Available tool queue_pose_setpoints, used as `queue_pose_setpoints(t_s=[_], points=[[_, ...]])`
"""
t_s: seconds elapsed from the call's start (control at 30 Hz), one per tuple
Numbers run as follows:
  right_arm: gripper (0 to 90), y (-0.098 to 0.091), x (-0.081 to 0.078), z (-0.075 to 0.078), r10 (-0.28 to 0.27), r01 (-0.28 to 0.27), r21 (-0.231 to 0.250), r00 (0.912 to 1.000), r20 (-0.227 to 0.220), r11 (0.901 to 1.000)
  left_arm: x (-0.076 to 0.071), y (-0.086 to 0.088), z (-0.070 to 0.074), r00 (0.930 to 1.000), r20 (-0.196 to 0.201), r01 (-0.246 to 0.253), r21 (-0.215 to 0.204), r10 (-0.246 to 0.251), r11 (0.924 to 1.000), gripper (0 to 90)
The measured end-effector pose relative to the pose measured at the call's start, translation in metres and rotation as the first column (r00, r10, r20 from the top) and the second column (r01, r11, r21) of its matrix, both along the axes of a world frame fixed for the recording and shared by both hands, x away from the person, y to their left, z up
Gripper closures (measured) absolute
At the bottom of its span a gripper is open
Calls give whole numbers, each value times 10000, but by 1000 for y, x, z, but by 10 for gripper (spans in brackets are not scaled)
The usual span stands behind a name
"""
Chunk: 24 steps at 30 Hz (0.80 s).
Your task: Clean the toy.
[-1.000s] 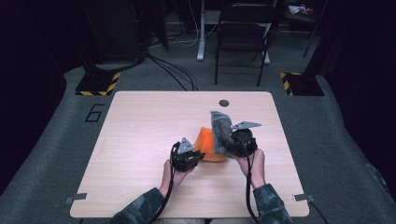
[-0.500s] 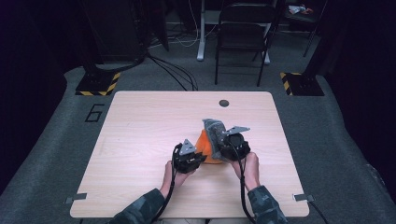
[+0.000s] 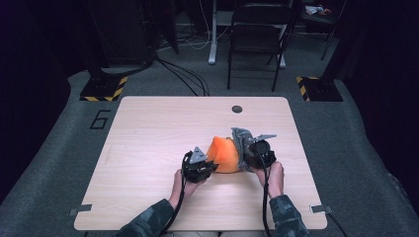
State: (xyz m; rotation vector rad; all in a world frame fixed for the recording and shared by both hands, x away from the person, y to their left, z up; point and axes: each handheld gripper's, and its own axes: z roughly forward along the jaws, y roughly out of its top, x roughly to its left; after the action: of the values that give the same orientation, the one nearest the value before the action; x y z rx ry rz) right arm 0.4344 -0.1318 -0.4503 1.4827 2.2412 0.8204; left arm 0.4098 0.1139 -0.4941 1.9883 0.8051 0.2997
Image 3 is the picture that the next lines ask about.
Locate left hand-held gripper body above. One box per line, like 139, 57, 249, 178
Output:
181, 146, 215, 185

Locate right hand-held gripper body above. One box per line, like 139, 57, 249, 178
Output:
245, 132, 278, 171

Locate orange plush toy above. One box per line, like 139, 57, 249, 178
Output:
206, 135, 241, 174

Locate person's left hand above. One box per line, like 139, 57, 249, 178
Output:
168, 169, 207, 205

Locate person's right hand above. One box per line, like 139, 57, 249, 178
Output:
253, 160, 286, 199

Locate grey tape strip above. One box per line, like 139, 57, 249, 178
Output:
68, 203, 93, 216
310, 204, 333, 214

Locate black stand base hazard stripes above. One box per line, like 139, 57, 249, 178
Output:
79, 76, 128, 103
295, 76, 344, 103

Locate white desk leg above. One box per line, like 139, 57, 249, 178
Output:
278, 24, 287, 69
208, 0, 219, 65

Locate black folding chair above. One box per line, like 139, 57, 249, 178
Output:
226, 3, 294, 93

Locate dark chair with clutter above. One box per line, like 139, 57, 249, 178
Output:
300, 0, 347, 61

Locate black cabinet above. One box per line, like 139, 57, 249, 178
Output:
87, 0, 156, 67

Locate orange and white clutter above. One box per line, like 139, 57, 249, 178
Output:
305, 4, 332, 17

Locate left hand-held gripper cable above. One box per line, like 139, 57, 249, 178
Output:
160, 151, 194, 237

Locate hand-held gripper cable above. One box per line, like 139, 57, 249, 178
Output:
160, 151, 194, 237
252, 149, 273, 237

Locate right hand-held gripper cable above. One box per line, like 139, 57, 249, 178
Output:
252, 149, 273, 237

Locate black floor cables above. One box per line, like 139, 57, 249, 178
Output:
154, 55, 210, 97

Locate black cable at table edge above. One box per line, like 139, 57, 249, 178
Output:
326, 211, 349, 237

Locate white cable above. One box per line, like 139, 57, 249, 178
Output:
184, 0, 211, 51

